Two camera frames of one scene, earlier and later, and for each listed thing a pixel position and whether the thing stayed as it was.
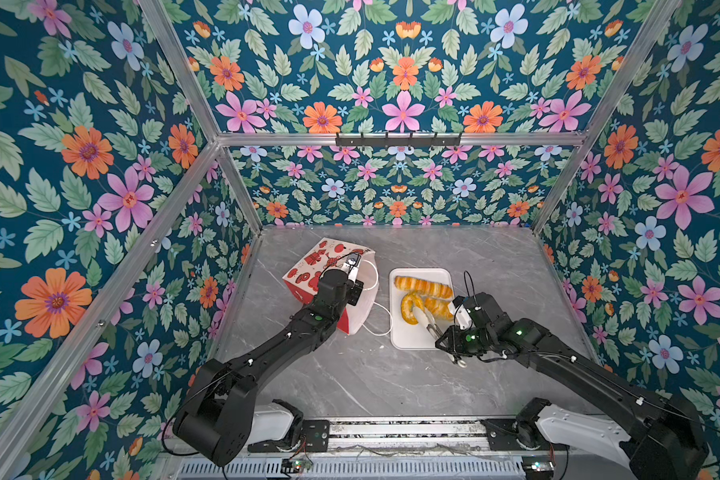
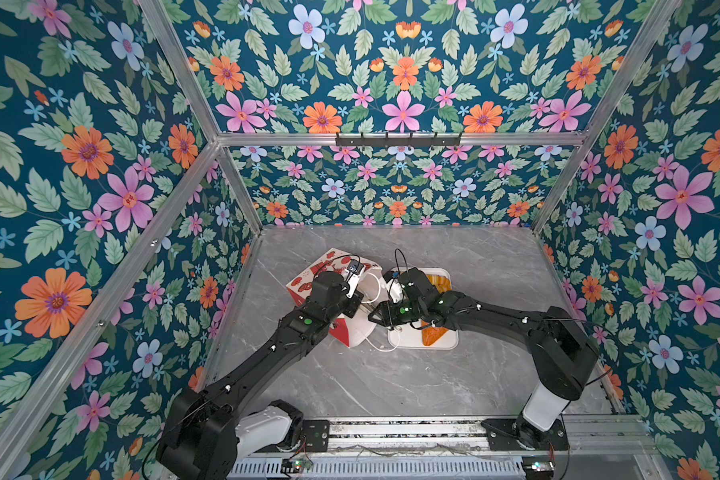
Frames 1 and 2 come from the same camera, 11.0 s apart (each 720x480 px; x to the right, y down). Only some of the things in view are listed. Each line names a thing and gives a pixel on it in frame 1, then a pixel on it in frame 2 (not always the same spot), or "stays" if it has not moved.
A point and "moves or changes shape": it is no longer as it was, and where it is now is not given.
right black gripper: x=452 y=345 -> x=384 y=311
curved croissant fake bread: x=436 y=306 moves or changes shape
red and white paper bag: x=302 y=280 moves or changes shape
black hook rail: x=398 y=141 stays
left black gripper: x=355 y=292 stays
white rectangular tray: x=405 y=336 stays
